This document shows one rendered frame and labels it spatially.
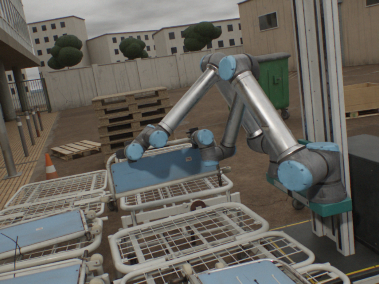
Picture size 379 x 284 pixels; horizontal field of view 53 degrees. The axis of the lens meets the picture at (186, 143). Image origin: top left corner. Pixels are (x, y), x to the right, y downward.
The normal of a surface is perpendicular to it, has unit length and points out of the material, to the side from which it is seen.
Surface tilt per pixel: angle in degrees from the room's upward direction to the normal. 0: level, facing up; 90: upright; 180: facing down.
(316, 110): 90
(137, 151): 83
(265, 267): 5
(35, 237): 5
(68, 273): 8
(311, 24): 90
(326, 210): 90
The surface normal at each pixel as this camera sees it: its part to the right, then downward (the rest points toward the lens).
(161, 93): 0.16, 0.18
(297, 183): -0.72, 0.32
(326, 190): -0.29, -0.11
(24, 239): -0.12, -0.95
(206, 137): 0.23, -0.11
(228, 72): -0.82, 0.12
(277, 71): 0.61, 0.14
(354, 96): -0.07, 0.21
